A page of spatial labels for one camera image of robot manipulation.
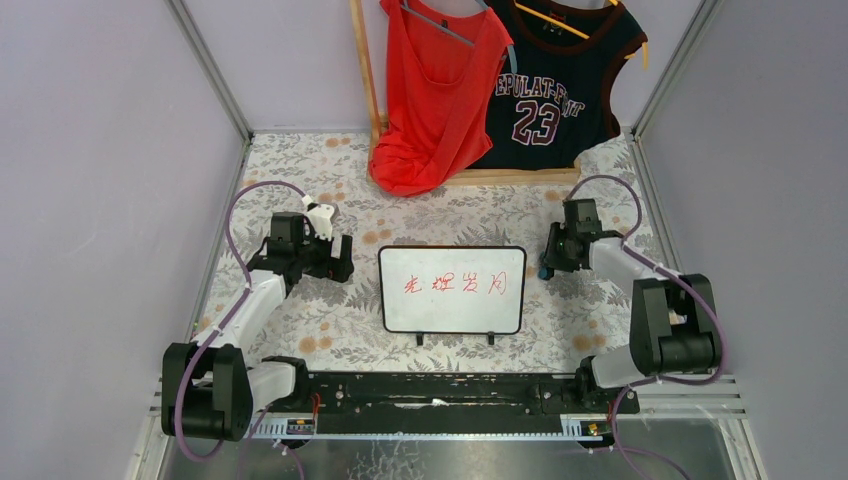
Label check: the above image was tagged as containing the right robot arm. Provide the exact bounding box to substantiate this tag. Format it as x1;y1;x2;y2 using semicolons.
538;199;723;407

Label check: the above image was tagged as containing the black-framed whiteboard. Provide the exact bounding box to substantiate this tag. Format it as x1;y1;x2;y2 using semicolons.
378;245;528;344

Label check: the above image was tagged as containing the yellow clothes hanger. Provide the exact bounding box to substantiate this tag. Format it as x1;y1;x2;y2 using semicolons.
513;1;650;71

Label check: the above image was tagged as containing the wooden clothes rack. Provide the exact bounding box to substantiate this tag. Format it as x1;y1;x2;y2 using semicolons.
349;0;583;187

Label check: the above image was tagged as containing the grey clothes hanger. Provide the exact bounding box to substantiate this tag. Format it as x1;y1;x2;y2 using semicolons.
401;0;518;74

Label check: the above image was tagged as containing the floral tablecloth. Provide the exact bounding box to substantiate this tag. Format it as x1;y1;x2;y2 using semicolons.
231;133;661;373

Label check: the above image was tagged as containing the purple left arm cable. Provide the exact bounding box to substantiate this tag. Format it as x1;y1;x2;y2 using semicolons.
172;180;309;464

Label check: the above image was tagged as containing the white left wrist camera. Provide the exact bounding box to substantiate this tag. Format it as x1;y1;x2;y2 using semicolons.
301;195;337;241

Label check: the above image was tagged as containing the red tank top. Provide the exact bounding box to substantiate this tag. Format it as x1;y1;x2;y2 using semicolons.
368;0;515;198

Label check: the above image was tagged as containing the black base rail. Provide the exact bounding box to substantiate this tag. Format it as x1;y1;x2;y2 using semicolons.
266;372;640;441

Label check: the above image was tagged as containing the black number 23 jersey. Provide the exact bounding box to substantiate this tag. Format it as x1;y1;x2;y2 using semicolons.
473;1;648;171

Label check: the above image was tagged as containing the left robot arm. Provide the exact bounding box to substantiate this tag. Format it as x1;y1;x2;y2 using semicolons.
161;203;354;441

